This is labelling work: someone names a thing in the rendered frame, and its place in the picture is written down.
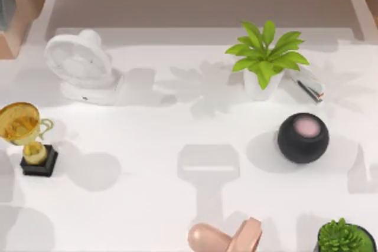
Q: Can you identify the green plant in white pot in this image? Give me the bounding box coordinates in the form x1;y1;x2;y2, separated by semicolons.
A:
224;20;310;102

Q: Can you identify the white desk fan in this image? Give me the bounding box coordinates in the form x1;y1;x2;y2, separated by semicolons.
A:
44;29;125;106

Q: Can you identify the black round speaker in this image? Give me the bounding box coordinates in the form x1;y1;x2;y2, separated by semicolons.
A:
277;112;330;165

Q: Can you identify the green plant in black pot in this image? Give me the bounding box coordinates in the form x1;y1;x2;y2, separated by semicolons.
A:
317;218;378;252

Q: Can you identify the white stapler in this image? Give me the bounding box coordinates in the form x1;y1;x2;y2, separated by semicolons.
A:
283;64;325;105

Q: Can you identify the gold trophy on black base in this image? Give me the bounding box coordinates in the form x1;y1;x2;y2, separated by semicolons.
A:
0;102;59;178

